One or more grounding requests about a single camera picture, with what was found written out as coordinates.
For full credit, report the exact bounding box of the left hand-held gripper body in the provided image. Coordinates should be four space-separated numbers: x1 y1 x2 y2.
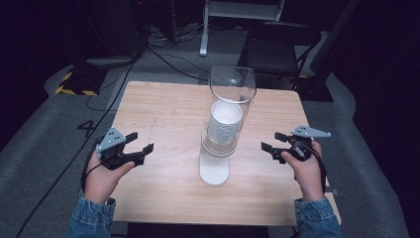
95 126 134 172

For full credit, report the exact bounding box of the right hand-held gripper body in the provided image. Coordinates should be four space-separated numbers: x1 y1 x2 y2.
286 124 333 163

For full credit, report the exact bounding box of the stack of white paper cups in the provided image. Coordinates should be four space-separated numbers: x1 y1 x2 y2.
206 99 244 146

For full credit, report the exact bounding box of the clear plastic cup dispenser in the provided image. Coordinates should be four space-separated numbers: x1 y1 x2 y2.
198 64 258 186

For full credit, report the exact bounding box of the person's right hand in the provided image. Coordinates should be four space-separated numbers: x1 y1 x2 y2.
279 140 327 202

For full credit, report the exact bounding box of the person's left hand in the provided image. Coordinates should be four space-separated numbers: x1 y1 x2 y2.
83 151 136 204

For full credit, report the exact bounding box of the black stand base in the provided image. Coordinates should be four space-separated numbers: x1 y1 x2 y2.
293 75 335 103

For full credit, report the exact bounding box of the yellow black striped floor plate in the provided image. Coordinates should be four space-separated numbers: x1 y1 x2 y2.
53 65 101 97

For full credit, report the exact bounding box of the black chair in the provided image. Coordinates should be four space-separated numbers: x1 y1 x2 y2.
237 21 322 91

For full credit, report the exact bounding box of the dark computer cabinet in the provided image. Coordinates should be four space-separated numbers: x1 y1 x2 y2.
107 0 144 56

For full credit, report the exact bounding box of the grey slanted metal pole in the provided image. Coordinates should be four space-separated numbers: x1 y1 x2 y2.
309 0 362 75

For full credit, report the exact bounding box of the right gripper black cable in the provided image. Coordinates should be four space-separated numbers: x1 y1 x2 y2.
290 137 329 195

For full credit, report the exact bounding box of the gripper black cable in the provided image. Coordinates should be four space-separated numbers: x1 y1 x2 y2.
290 137 329 195
80 140 102 193

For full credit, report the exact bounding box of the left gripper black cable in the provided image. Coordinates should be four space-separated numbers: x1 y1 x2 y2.
80 140 102 193

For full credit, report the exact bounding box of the long black floor cable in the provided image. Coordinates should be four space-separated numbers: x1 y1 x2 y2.
14 49 143 238

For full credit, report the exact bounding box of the thin black floor cable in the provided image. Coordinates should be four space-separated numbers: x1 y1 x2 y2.
147 46 210 82

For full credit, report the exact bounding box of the white desk frame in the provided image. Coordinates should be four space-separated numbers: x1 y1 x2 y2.
199 0 285 58

